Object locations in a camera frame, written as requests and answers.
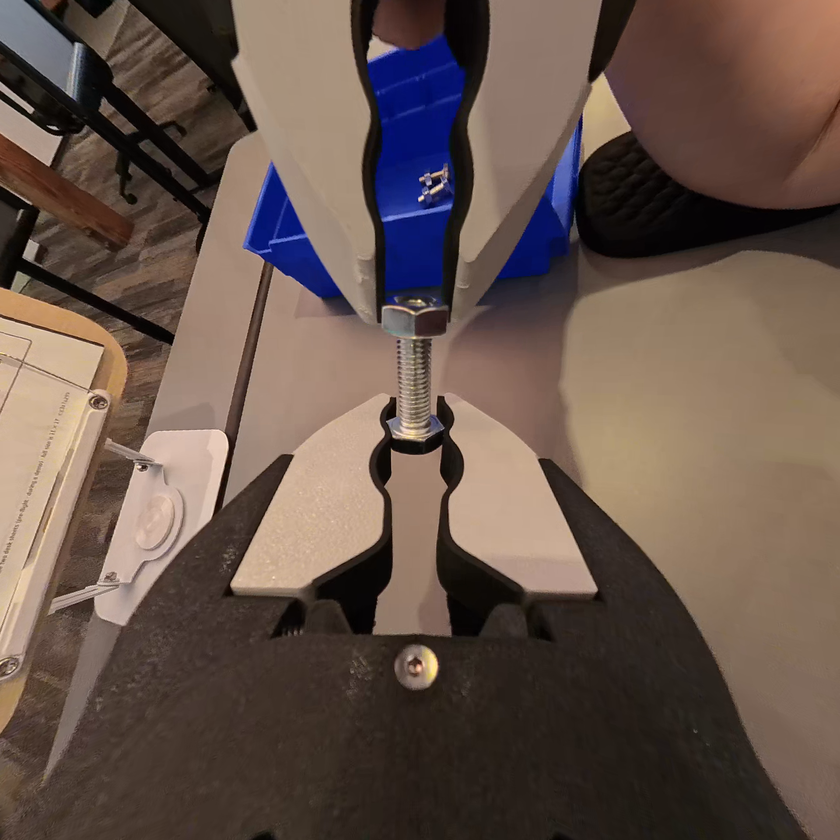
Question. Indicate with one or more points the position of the light wooden board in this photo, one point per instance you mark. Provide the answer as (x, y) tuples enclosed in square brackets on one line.
[(98, 328)]

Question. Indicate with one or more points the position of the person's right forearm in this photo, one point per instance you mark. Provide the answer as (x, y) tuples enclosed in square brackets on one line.
[(722, 98)]

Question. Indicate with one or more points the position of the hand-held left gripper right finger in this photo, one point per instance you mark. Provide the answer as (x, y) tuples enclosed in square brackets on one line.
[(518, 518)]

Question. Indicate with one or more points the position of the brown wooden post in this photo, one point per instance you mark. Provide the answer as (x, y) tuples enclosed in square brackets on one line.
[(65, 190)]

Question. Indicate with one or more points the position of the black framed sign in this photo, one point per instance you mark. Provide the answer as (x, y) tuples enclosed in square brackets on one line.
[(33, 59)]

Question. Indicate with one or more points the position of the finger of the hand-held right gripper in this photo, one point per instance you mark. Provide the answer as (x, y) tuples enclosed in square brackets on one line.
[(525, 118), (302, 118)]

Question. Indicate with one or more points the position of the blue plastic bin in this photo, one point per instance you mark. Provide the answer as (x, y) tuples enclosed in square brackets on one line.
[(407, 236)]

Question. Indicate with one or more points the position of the white stand base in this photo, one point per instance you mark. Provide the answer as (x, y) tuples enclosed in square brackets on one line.
[(190, 472)]

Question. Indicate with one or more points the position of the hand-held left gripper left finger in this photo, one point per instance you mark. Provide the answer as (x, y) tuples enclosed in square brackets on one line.
[(315, 512)]

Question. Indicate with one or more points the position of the person's right hand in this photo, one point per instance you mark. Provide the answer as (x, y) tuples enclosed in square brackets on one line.
[(407, 23)]

